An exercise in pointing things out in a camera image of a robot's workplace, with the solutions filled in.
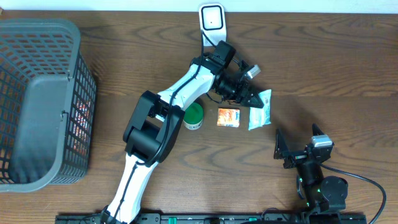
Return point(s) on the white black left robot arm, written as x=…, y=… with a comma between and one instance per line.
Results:
x=157, y=118

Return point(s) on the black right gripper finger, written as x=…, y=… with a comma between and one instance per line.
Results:
x=316, y=130
x=281, y=150

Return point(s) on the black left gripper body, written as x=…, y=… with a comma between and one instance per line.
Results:
x=231, y=80

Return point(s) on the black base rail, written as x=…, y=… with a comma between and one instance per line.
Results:
x=156, y=218

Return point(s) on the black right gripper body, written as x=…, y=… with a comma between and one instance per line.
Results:
x=294, y=160

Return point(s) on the white barcode scanner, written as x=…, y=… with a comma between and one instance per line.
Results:
x=212, y=23

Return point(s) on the grey plastic basket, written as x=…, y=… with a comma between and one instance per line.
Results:
x=48, y=97

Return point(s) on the green lid jar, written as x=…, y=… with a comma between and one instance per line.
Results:
x=193, y=118

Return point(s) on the orange snack box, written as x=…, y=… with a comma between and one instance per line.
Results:
x=228, y=117

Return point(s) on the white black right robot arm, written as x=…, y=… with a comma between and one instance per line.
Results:
x=323, y=194

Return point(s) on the teal wet wipes pack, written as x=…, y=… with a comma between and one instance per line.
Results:
x=258, y=117

